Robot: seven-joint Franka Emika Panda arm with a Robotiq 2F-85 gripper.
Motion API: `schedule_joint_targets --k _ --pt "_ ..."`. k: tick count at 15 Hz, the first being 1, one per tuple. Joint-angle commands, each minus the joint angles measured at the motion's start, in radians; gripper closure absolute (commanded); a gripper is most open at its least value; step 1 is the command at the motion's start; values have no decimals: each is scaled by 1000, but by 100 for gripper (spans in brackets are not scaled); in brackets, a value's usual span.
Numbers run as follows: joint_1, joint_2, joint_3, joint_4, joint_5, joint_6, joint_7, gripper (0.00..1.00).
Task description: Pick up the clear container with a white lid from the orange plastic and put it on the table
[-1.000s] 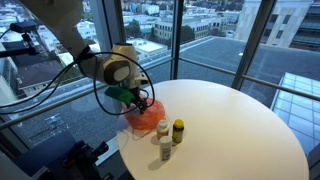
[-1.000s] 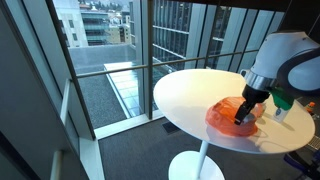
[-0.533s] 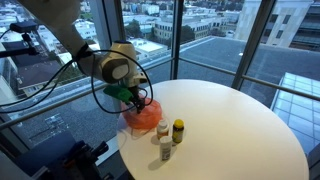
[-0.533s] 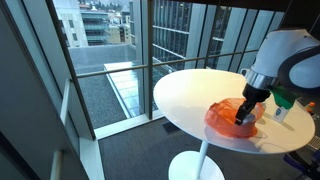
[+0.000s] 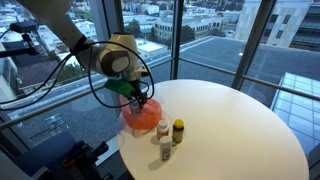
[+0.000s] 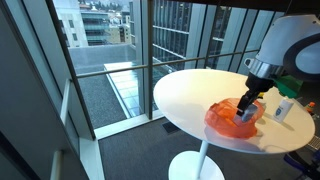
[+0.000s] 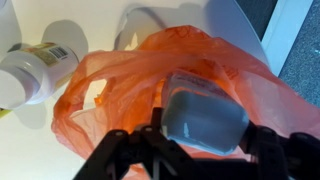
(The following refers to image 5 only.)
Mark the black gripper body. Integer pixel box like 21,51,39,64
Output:
128,79,149,102

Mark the white bottle with blue label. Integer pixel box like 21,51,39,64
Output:
158,135,174,162

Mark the metal window handrail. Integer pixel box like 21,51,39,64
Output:
0,57,320,132

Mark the orange translucent bowl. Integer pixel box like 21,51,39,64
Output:
119,94,164,131

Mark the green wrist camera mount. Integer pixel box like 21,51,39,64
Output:
103,78,136,100

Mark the black long hanging cable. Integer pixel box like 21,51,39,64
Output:
0,27,84,112

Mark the dark bottle with yellow lid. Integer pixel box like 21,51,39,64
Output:
171,118,185,145

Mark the black camera on stand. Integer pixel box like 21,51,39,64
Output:
0,20,40,60

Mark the orange pill bottle white lid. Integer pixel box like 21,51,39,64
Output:
156,119,170,141

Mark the blue and black robot cart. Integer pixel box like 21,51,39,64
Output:
13,131,112,180

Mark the white round pedestal table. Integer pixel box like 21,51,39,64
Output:
117,78,310,180

